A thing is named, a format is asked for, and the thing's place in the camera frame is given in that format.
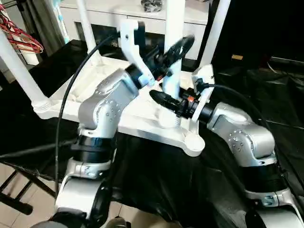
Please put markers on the white plastic table leg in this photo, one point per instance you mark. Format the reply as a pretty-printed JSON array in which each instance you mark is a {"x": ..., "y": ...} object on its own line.
[
  {"x": 89, "y": 35},
  {"x": 174, "y": 23},
  {"x": 213, "y": 35},
  {"x": 21, "y": 71}
]

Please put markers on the white plastic table top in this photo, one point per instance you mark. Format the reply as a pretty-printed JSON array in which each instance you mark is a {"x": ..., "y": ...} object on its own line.
[{"x": 147, "y": 128}]

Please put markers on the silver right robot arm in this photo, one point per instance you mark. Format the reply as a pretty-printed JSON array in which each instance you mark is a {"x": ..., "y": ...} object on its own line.
[{"x": 242, "y": 135}]

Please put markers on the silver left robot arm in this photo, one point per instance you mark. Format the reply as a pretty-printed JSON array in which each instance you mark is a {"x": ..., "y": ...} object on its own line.
[{"x": 104, "y": 102}]

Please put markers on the black bundle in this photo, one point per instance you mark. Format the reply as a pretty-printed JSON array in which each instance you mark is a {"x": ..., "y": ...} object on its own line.
[{"x": 152, "y": 5}]

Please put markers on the small tan box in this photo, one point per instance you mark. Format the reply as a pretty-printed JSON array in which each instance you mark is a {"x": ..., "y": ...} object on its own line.
[{"x": 237, "y": 57}]

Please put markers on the white glass-door cabinet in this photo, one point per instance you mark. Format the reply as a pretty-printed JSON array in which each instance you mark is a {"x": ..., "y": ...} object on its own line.
[{"x": 107, "y": 14}]

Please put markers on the black television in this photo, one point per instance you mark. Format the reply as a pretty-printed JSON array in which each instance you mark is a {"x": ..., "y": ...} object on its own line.
[{"x": 287, "y": 63}]

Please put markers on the white teal patterned curtain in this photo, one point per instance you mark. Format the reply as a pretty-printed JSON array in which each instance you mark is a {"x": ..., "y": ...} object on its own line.
[{"x": 61, "y": 21}]

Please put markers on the white plastic container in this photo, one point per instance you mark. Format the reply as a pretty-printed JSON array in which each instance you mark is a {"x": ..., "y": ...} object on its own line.
[{"x": 31, "y": 58}]

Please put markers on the grey curtain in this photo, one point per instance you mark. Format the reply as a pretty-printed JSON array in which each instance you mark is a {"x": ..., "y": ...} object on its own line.
[{"x": 38, "y": 21}]

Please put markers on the grey robot foot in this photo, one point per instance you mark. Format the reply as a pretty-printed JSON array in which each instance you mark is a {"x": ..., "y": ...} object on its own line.
[{"x": 118, "y": 223}]

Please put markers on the red clothes hangers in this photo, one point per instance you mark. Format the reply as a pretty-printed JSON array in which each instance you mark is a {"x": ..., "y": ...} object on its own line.
[{"x": 21, "y": 35}]

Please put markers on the black glossy mat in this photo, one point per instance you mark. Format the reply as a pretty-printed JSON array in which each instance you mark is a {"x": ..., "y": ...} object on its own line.
[{"x": 23, "y": 114}]

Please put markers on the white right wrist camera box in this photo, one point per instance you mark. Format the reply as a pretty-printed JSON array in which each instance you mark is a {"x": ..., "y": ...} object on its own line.
[{"x": 206, "y": 76}]

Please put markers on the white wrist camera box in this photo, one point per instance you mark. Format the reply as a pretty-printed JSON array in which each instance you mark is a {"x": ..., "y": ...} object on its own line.
[
  {"x": 206, "y": 76},
  {"x": 129, "y": 47}
]

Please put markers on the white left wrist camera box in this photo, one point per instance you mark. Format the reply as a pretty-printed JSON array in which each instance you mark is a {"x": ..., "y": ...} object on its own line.
[{"x": 129, "y": 47}]

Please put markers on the black metal table frame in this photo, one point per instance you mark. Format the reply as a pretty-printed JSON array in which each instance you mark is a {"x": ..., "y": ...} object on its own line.
[{"x": 28, "y": 180}]

